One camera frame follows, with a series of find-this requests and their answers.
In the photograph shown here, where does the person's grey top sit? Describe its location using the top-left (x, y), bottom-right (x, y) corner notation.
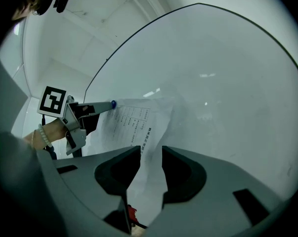
top-left (0, 47), bottom-right (65, 237)

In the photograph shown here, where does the white bead bracelet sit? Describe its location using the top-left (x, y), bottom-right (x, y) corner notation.
top-left (38, 123), bottom-right (53, 148)

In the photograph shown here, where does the person's left forearm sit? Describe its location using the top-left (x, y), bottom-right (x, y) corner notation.
top-left (22, 118), bottom-right (68, 150)

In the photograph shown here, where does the small red object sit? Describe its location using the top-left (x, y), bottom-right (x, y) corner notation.
top-left (128, 204), bottom-right (139, 227)

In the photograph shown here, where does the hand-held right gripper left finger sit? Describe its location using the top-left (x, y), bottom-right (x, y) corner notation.
top-left (36, 145), bottom-right (142, 236)

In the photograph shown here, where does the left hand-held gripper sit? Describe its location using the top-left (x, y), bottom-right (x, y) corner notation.
top-left (37, 85), bottom-right (114, 157)

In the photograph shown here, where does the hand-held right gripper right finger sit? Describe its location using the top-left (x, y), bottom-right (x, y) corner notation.
top-left (143, 145), bottom-right (284, 237)

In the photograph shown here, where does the white printed sheet of paper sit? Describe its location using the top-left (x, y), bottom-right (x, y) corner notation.
top-left (88, 97), bottom-right (175, 207)

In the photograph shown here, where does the black-framed whiteboard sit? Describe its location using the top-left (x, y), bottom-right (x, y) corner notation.
top-left (83, 2), bottom-right (298, 228)

